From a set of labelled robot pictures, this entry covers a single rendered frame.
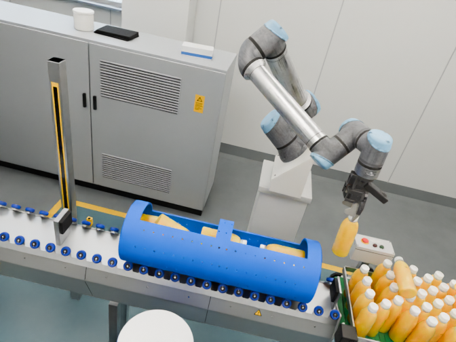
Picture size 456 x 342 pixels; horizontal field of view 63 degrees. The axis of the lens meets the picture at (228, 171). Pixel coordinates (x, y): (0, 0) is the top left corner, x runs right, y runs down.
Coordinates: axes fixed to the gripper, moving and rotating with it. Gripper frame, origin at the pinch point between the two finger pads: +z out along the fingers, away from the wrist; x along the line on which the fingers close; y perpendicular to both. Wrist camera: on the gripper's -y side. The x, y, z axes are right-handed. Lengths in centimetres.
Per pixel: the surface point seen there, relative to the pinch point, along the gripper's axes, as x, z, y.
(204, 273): 13, 36, 56
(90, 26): -170, -13, 188
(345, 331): 21, 45, -8
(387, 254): -24, 36, -33
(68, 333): -10, 141, 137
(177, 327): 38, 41, 61
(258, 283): 13.7, 34.7, 31.9
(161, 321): 37, 40, 68
